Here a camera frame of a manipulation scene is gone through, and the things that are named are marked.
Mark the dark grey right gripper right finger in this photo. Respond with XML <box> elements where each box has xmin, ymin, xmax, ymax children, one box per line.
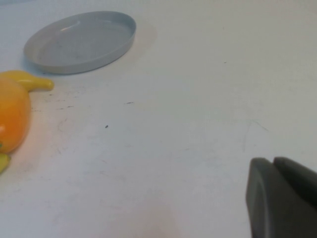
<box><xmin>273</xmin><ymin>156</ymin><xmax>317</xmax><ymax>206</ymax></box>

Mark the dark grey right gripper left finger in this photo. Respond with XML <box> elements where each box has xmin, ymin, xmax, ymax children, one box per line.
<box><xmin>245</xmin><ymin>157</ymin><xmax>317</xmax><ymax>238</ymax></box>

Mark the slim banana with green end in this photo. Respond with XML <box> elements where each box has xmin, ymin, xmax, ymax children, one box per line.
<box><xmin>0</xmin><ymin>70</ymin><xmax>54</xmax><ymax>93</ymax></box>

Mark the large mango with orange blush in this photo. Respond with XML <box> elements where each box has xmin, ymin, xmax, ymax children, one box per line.
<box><xmin>0</xmin><ymin>75</ymin><xmax>32</xmax><ymax>154</ymax></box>

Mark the grey round plate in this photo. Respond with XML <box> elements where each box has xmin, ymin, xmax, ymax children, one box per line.
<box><xmin>23</xmin><ymin>10</ymin><xmax>137</xmax><ymax>74</ymax></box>

